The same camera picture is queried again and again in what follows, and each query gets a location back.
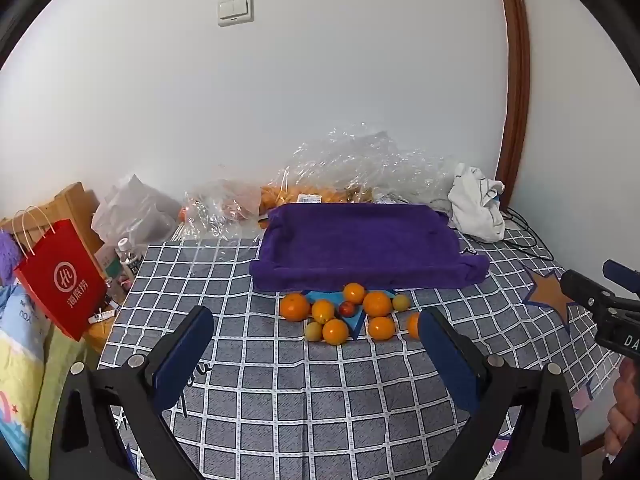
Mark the brown wooden door frame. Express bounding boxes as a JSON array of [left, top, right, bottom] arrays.
[[492, 0, 532, 211]]

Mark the clear plastic bottle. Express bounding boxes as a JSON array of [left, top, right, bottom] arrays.
[[115, 239, 146, 277]]

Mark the white carton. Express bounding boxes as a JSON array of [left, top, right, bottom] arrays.
[[95, 245, 123, 281]]

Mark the red paper bag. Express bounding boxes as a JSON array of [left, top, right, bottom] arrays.
[[12, 205, 108, 342]]

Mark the purple cloth covered tray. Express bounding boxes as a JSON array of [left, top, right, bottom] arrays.
[[248, 203, 490, 293]]

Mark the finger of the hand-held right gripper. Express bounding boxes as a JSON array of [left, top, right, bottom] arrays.
[[602, 259, 640, 288], [559, 269, 617, 313]]

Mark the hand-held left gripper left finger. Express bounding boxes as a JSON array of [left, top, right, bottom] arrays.
[[50, 305, 216, 480]]

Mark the clear plastic bag of oranges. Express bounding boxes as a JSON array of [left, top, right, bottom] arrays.
[[257, 122, 458, 211]]

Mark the purple plush fabric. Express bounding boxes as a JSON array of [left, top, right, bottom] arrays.
[[0, 230, 26, 286]]

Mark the white light switch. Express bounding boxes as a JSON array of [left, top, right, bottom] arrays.
[[217, 0, 255, 27]]

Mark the white translucent plastic bag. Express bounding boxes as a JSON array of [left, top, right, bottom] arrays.
[[91, 175, 183, 256]]

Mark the large orange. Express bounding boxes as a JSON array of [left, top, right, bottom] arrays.
[[279, 292, 311, 323]]

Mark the black cable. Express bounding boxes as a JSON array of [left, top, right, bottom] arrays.
[[500, 207, 556, 261]]

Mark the colourful printed blanket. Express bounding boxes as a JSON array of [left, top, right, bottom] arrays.
[[0, 285, 86, 471]]

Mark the light wooden furniture frame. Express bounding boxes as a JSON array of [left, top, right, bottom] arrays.
[[0, 182, 101, 256]]

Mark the white crumpled cloth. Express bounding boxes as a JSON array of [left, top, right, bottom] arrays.
[[447, 164, 507, 243]]

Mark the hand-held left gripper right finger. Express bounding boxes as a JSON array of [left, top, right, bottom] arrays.
[[417, 307, 583, 480]]

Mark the crumpled clear plastic bag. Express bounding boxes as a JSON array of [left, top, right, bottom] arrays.
[[180, 177, 266, 241]]

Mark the person's right hand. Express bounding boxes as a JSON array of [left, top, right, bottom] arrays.
[[603, 360, 640, 457]]

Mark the grey checkered bedsheet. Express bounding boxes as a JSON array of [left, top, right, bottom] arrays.
[[97, 220, 626, 480]]

